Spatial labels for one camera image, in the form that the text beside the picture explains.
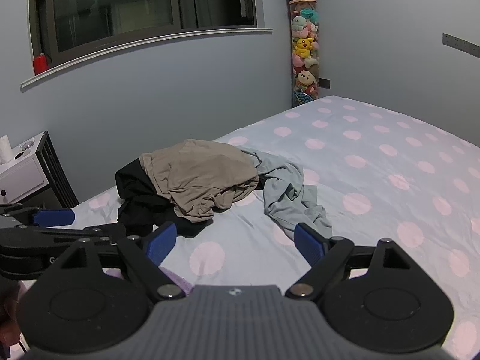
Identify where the red canister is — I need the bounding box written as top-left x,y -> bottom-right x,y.
32,53 -> 51,76

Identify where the white nightstand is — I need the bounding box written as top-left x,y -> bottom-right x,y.
0,131 -> 80,209

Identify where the purple fleece garment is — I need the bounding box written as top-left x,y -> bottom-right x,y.
101,265 -> 194,296

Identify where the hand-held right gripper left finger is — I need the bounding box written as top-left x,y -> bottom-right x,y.
60,222 -> 186,301

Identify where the dark framed window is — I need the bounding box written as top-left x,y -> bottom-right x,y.
28,0 -> 265,76

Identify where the black garment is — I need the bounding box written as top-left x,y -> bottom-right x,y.
115,158 -> 211,238

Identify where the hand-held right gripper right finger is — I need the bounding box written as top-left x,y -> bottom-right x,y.
285,223 -> 411,301

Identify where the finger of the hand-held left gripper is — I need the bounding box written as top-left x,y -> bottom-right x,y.
0,203 -> 76,229
0,224 -> 127,250

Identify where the white paper roll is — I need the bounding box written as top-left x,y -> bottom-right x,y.
0,135 -> 13,165

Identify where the clear tube of plush toys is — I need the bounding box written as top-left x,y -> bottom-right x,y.
289,0 -> 321,109

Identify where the white window sill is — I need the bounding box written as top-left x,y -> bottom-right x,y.
20,28 -> 274,91

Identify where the beige long-sleeve shirt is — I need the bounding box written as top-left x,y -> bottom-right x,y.
139,139 -> 260,223

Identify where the grey metal wall strip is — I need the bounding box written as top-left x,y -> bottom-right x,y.
442,33 -> 480,61

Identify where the light blue garment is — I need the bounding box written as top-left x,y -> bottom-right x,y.
240,148 -> 333,241

